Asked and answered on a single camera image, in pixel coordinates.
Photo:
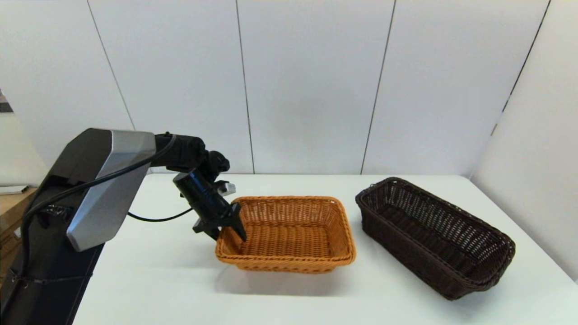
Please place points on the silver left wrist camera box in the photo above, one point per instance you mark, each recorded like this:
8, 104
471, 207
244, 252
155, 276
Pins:
226, 188

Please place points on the dark brown wicker basket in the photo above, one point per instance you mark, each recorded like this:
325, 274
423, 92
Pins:
429, 239

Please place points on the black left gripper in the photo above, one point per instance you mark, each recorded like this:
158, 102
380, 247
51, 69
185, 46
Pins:
203, 198

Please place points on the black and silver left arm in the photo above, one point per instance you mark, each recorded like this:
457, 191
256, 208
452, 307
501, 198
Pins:
104, 194

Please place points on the brown cardboard box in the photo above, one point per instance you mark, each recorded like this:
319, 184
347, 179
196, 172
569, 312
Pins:
6, 253
13, 205

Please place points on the orange wicker basket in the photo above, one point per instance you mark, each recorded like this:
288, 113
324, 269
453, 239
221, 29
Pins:
289, 239

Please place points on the white flat booklet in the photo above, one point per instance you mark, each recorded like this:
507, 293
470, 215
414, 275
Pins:
13, 189

